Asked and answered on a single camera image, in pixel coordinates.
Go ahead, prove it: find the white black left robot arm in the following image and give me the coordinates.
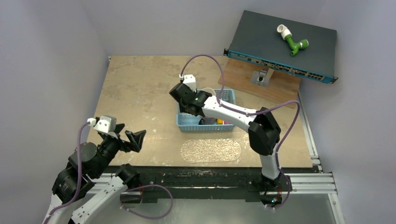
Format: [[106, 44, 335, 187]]
[[43, 119, 146, 224]]

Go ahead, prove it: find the light blue perforated basket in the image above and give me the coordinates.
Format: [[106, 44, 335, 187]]
[[176, 103, 235, 132]]

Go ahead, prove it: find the yellow mug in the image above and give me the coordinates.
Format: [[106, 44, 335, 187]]
[[201, 87, 216, 96]]

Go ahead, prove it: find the textured clear oval tray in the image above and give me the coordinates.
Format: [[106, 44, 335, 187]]
[[180, 139, 241, 163]]

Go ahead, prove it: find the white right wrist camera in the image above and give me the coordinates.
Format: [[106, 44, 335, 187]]
[[179, 74, 197, 92]]

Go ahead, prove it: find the grey metal camera mount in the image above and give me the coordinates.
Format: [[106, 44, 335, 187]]
[[250, 69, 274, 87]]

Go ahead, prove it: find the green white pipe fitting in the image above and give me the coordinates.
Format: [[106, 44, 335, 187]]
[[276, 24, 309, 56]]

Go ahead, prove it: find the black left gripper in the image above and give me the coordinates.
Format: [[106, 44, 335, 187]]
[[93, 123, 146, 176]]

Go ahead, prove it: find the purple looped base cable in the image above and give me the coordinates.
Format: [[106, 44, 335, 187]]
[[120, 183, 174, 220]]

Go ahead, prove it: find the purple mug black handle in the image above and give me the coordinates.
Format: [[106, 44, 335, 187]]
[[198, 117, 217, 125]]

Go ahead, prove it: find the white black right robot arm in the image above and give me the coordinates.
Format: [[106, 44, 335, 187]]
[[169, 83, 281, 190]]

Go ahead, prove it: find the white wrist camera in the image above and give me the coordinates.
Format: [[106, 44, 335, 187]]
[[87, 115, 118, 138], [179, 74, 197, 92]]

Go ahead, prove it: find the wooden board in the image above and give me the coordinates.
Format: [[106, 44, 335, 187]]
[[217, 56, 301, 104]]

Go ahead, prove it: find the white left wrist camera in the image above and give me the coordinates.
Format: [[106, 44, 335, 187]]
[[87, 115, 118, 138]]

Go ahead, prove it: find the black metal base frame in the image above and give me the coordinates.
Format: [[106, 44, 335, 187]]
[[102, 166, 291, 203]]

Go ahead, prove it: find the dark grey network switch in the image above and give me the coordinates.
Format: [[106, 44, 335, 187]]
[[223, 10, 338, 84]]

